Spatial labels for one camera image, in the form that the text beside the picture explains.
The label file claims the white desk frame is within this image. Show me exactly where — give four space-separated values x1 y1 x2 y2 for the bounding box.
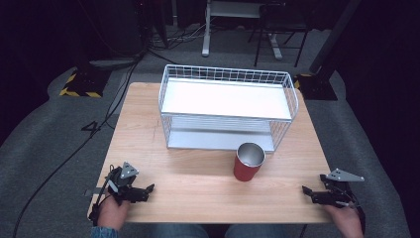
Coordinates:
201 0 284 61

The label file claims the person's left hand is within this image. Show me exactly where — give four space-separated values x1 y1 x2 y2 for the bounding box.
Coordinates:
96 193 132 231

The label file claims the long black floor cable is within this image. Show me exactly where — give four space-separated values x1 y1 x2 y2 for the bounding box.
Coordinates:
11 56 143 238

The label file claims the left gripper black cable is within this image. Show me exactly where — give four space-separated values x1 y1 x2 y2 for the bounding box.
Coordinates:
86 167 117 228

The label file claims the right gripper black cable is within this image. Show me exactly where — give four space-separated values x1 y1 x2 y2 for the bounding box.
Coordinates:
350 197 367 236

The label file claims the black slanted stand pole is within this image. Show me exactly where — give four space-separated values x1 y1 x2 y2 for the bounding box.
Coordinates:
308 0 364 75

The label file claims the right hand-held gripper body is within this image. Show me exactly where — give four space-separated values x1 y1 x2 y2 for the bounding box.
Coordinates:
311 168 367 209

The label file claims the bundle of floor cables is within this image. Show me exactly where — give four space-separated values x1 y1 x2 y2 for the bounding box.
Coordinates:
145 23 212 54

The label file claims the person's right hand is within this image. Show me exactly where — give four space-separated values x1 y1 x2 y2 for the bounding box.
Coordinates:
324 201 365 238

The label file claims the red metal cup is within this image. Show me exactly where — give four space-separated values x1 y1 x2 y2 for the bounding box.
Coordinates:
233 142 266 182

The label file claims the black stand base striped edge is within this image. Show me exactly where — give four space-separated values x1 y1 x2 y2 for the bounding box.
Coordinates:
58 65 113 99
292 72 339 101

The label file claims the black chair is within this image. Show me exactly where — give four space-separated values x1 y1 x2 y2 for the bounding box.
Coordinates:
247 2 312 68

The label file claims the white wire shelf rack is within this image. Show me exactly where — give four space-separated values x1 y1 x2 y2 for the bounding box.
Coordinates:
157 63 300 154

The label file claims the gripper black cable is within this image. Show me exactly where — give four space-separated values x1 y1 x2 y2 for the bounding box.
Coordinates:
86 167 117 228
350 197 367 236

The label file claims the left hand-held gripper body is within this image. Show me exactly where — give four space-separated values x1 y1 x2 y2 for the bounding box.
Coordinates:
105 161 151 204

